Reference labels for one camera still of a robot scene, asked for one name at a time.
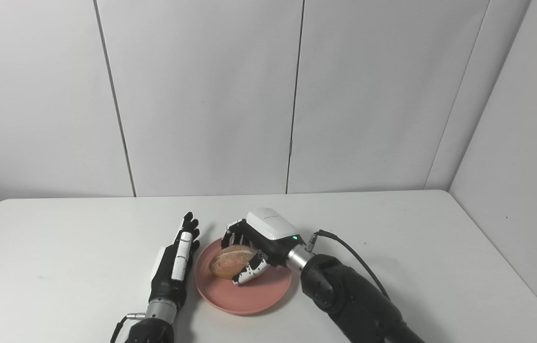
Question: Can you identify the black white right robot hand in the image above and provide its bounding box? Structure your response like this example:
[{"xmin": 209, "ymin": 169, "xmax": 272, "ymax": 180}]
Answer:
[{"xmin": 221, "ymin": 208, "xmax": 306, "ymax": 285}]

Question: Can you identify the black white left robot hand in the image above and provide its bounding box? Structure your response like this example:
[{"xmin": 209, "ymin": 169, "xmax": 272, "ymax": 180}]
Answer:
[{"xmin": 150, "ymin": 212, "xmax": 201, "ymax": 310}]

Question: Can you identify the golden bread roll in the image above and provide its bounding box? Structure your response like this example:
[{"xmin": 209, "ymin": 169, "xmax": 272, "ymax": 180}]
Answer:
[{"xmin": 209, "ymin": 245, "xmax": 258, "ymax": 280}]

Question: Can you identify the pink round plate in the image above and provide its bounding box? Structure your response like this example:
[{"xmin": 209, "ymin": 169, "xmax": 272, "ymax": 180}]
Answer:
[{"xmin": 194, "ymin": 237, "xmax": 294, "ymax": 316}]

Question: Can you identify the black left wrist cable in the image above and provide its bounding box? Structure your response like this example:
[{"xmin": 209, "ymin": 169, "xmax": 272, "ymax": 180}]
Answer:
[{"xmin": 110, "ymin": 313, "xmax": 146, "ymax": 343}]

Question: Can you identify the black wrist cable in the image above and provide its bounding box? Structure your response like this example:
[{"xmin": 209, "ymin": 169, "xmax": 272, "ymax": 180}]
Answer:
[
  {"xmin": 110, "ymin": 313, "xmax": 146, "ymax": 343},
  {"xmin": 306, "ymin": 230, "xmax": 390, "ymax": 300}
]

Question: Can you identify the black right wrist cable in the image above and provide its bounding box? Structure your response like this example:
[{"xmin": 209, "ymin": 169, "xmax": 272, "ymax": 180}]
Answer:
[{"xmin": 306, "ymin": 230, "xmax": 390, "ymax": 300}]

